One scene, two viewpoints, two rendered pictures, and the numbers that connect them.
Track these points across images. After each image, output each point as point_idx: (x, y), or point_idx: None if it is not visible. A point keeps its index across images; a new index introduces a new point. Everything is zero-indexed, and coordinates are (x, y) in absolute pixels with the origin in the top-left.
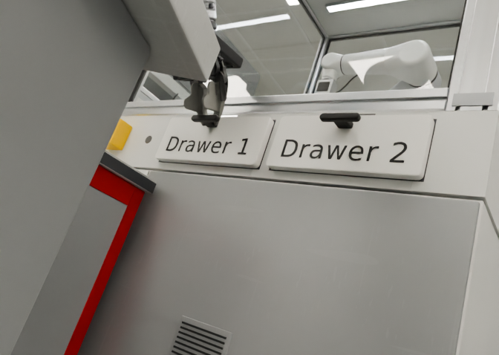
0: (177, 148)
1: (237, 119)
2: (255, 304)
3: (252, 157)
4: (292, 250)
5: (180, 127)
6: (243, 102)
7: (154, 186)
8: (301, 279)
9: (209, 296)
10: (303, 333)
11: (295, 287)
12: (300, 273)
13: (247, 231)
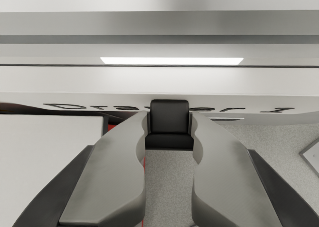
0: (90, 108)
1: (267, 98)
2: (264, 116)
3: (295, 112)
4: (313, 112)
5: (41, 99)
6: (295, 33)
7: (105, 117)
8: (312, 115)
9: (221, 116)
10: (300, 118)
11: (304, 115)
12: (313, 114)
13: None
